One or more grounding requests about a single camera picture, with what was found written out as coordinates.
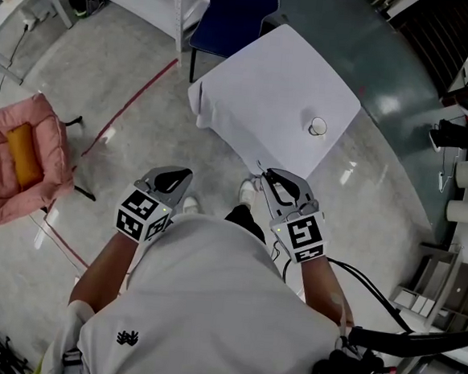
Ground black cables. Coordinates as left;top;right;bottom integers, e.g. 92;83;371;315
277;253;419;335

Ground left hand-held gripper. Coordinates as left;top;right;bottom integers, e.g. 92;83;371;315
114;162;195;247

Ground pink cushioned chair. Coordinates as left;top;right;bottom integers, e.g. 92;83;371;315
0;89;105;242

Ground person's left forearm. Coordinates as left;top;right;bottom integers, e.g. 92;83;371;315
67;224;141;317

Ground black flat panel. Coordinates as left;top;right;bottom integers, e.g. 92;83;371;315
345;319;468;364

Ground person's white right shoe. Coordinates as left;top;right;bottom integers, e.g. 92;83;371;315
237;174;262;210

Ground person's white shoe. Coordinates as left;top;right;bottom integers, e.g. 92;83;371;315
237;174;262;210
180;195;201;217

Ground grey shelf cabinet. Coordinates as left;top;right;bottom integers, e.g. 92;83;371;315
385;238;468;335

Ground person's right forearm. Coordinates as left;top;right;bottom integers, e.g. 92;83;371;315
295;253;361;328

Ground white desk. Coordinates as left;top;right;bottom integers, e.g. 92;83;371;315
0;0;77;90

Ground table with white cloth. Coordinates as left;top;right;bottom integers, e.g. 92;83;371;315
180;16;369;185

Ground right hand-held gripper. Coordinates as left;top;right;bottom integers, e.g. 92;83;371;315
254;166;333;267

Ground person's white left shoe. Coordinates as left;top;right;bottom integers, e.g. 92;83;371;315
180;195;201;217

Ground dark wooden staircase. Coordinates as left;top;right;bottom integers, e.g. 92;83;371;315
381;0;468;97

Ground person's white shirt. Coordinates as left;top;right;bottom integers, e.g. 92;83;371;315
36;201;355;374

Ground orange pillow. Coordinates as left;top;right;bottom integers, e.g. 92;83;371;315
1;121;48;191

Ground blue chair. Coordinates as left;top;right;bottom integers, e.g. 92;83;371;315
185;0;282;91

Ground black panel mount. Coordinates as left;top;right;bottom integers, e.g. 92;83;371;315
310;341;400;374

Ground white cup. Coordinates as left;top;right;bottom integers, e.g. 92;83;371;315
306;115;330;139

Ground white wall socket strip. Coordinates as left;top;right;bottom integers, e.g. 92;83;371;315
17;9;46;34

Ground person's black trousers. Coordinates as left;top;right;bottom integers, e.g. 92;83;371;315
223;203;270;245

